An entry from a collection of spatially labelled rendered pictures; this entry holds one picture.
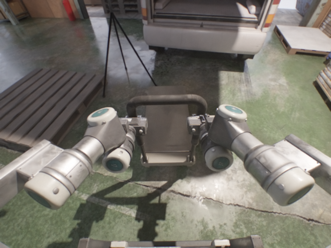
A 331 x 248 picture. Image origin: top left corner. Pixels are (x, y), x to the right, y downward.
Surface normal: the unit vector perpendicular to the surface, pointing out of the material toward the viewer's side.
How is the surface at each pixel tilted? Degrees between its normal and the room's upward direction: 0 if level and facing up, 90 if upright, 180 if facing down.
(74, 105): 0
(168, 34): 86
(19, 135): 0
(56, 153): 18
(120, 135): 71
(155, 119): 0
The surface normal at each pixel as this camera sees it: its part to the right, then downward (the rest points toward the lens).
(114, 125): 0.89, 0.00
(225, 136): -0.90, 0.05
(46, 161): 0.21, -0.76
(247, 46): -0.16, 0.76
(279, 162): -0.26, -0.75
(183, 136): -0.03, -0.64
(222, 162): 0.01, 0.48
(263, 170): -0.86, -0.21
